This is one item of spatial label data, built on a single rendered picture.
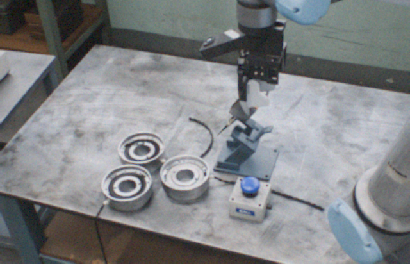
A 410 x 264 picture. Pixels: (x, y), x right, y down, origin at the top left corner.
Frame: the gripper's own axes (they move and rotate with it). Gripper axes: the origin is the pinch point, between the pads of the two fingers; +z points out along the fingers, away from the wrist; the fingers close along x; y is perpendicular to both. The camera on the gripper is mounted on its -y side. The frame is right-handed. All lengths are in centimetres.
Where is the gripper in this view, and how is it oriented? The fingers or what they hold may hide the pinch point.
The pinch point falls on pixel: (246, 104)
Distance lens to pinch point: 117.9
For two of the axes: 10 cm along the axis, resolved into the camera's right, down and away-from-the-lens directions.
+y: 9.5, 1.6, -2.6
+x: 3.0, -6.3, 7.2
